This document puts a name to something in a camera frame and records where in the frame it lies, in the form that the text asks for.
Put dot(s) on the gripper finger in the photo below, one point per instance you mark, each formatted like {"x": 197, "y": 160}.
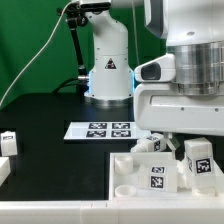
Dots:
{"x": 172, "y": 143}

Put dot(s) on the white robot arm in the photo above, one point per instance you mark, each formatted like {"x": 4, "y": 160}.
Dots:
{"x": 181, "y": 91}

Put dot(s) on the white square tabletop tray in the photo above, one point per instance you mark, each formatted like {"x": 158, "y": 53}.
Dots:
{"x": 123, "y": 177}

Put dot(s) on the white fiducial marker sheet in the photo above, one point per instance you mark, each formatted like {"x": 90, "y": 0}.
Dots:
{"x": 104, "y": 131}

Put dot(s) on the white left fence block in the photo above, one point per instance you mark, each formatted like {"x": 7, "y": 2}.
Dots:
{"x": 4, "y": 169}

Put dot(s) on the white front fence wall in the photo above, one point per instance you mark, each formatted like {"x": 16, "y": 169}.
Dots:
{"x": 113, "y": 212}

